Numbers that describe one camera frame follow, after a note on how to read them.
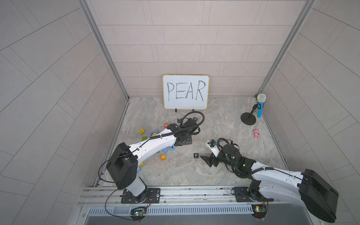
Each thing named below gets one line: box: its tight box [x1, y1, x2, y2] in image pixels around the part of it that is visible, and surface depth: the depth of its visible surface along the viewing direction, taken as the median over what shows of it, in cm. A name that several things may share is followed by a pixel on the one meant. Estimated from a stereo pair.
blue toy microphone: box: [256, 93, 267, 119], surface depth 87 cm
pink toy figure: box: [252, 128, 261, 139], surface depth 95 cm
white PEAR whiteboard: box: [162, 74, 210, 110], surface depth 103 cm
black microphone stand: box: [240, 103, 259, 126], surface depth 103 cm
